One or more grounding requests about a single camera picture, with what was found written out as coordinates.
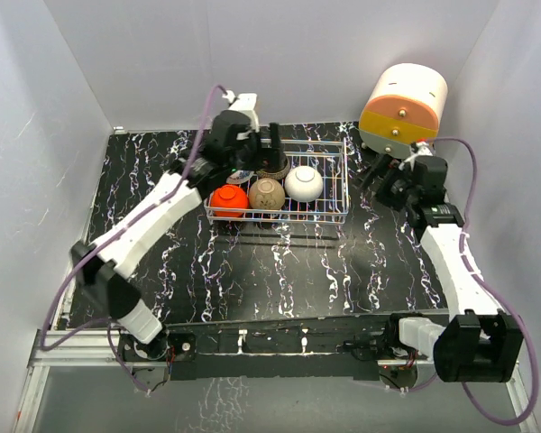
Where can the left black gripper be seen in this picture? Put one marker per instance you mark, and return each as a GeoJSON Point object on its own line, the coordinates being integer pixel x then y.
{"type": "Point", "coordinates": [261, 154]}

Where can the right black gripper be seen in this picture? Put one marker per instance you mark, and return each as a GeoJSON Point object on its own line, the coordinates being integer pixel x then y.
{"type": "Point", "coordinates": [394, 170]}

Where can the brown bowl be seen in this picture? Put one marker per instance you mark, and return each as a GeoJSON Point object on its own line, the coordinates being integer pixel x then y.
{"type": "Point", "coordinates": [275, 165]}

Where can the black glossy bowl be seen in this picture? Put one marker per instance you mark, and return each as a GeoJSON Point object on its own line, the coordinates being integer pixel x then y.
{"type": "Point", "coordinates": [266, 194]}

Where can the blue floral white bowl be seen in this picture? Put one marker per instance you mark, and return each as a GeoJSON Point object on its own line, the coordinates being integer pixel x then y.
{"type": "Point", "coordinates": [239, 177]}

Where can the orange bowl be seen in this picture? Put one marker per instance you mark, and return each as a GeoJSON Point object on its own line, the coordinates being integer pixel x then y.
{"type": "Point", "coordinates": [229, 201]}

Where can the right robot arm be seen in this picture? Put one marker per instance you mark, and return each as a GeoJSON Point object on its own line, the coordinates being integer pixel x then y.
{"type": "Point", "coordinates": [481, 341]}

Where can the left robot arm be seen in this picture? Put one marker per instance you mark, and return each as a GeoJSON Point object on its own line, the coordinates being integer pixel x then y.
{"type": "Point", "coordinates": [153, 216]}

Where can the pastel round drawer cabinet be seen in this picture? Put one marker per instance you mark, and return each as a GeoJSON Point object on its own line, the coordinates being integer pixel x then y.
{"type": "Point", "coordinates": [405, 106]}

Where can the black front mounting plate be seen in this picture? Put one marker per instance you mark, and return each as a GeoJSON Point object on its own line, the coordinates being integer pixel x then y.
{"type": "Point", "coordinates": [187, 356]}

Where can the white wire dish rack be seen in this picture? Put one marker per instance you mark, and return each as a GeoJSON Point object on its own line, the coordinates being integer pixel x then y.
{"type": "Point", "coordinates": [329, 158]}

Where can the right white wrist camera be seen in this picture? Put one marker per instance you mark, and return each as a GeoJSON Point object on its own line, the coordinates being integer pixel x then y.
{"type": "Point", "coordinates": [419, 148]}

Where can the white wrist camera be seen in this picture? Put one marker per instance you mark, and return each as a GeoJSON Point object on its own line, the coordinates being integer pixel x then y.
{"type": "Point", "coordinates": [244, 103]}
{"type": "Point", "coordinates": [419, 148]}

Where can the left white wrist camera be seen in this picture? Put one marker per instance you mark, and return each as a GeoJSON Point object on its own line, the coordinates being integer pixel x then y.
{"type": "Point", "coordinates": [244, 103]}

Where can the aluminium frame rail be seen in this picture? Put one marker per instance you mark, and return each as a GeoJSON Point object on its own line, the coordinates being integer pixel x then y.
{"type": "Point", "coordinates": [325, 332]}

